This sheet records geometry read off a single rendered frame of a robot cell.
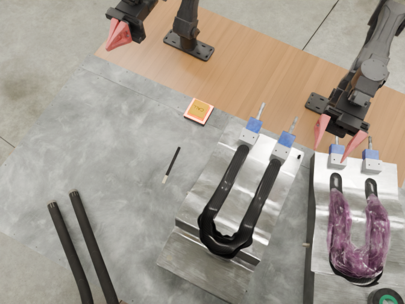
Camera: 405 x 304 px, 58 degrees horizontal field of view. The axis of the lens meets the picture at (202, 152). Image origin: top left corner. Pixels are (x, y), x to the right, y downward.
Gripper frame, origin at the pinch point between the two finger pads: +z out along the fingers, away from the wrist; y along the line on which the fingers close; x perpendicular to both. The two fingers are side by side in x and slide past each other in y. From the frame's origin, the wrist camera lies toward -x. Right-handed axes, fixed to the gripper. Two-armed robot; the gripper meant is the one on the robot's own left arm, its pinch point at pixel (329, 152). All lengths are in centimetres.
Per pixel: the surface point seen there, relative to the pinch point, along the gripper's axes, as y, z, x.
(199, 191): -25.3, 15.3, 27.6
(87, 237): -47, 42, 31
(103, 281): -35, 49, 27
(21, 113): -158, 3, 119
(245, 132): -22.0, -7.7, 26.4
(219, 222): -15.9, 20.9, 25.1
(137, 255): -34, 39, 38
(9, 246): -111, 68, 117
